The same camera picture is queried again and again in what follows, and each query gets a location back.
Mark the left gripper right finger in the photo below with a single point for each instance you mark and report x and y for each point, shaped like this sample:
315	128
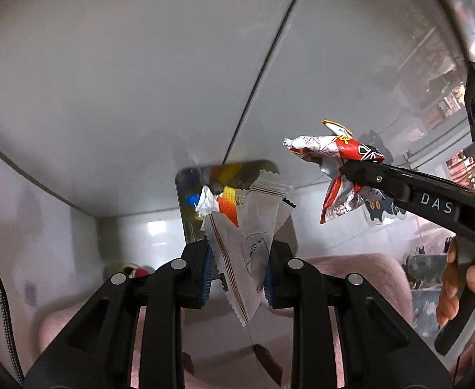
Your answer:
379	348

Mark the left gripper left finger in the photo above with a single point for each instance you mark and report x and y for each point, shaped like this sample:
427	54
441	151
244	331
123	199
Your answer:
95	348

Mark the red white snack wrapper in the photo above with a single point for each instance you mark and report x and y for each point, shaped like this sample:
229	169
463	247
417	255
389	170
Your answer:
331	153

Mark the white brown striped wrapper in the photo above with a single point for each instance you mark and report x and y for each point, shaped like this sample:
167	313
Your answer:
242	249

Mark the clear bottle blue cap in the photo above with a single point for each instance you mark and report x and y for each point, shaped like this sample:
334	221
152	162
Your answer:
193	200

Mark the white tissue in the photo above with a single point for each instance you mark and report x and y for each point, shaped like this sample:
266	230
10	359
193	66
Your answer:
207	203

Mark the orange foam fruit net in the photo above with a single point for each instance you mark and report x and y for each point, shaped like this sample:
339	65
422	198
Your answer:
228	208

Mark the yellow foam fruit net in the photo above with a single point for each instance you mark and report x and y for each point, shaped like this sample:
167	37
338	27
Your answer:
229	194

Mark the person's right hand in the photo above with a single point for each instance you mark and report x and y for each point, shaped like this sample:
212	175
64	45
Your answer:
452	285

